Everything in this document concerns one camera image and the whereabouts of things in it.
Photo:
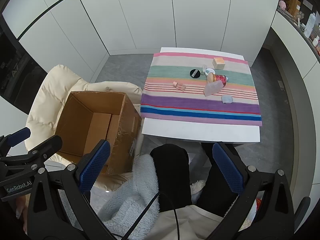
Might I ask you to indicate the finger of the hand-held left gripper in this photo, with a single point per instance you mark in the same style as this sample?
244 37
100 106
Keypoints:
18 135
47 145

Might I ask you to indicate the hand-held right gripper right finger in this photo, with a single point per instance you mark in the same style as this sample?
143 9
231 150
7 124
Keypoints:
228 170

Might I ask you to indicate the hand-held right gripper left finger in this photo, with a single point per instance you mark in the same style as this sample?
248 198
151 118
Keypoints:
96 166

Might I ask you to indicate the brown cardboard box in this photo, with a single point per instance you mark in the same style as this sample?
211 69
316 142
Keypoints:
75 120

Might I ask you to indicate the translucent plastic case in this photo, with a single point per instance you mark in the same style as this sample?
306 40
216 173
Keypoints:
227 99

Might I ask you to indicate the pale pink translucent container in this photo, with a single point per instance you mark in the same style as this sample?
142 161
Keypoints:
212 88

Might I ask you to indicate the red can with blue cap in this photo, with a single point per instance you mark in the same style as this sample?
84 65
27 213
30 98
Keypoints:
220 78

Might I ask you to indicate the black round compact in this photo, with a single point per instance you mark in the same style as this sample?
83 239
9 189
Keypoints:
195 73

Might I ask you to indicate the person's left hand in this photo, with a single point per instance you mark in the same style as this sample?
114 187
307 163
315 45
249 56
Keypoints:
22 206

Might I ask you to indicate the red printed packet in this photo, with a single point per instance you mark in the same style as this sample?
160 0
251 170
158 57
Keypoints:
258 201

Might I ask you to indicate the striped colourful rug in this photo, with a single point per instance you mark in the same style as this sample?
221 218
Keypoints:
200 132

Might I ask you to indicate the fluffy fleece jacket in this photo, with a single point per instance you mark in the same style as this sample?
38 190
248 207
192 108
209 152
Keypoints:
130 205

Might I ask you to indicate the person's black trousers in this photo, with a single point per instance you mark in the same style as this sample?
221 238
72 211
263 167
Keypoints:
172 175

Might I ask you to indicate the cream padded chair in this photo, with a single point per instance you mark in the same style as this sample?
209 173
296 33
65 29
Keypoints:
52 85

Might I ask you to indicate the beige garment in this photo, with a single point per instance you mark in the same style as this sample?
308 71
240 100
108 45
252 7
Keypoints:
195 222

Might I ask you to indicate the striped colourful cloth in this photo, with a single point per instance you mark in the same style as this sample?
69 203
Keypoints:
200 105

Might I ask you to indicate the beige makeup sponge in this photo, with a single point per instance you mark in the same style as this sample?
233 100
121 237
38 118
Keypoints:
210 78

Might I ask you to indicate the white round jar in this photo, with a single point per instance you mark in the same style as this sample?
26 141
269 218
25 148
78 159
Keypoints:
208 71

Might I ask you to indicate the orange-topped cube box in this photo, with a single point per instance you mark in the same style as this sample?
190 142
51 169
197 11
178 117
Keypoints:
218 63

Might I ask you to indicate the white counter cabinet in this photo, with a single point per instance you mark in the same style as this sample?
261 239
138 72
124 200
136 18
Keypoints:
300 55

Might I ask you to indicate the small white bottle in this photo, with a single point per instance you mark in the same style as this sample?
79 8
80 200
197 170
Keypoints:
316 41

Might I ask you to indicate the tall white bottle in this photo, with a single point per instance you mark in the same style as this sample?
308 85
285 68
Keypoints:
310 25

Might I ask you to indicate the pink plush toy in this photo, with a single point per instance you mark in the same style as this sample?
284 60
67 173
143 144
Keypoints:
282 5

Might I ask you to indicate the brown paw-print box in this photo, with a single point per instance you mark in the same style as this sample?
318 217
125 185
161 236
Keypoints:
292 3

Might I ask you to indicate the wall outlet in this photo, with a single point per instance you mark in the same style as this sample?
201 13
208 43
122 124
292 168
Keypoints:
281 85

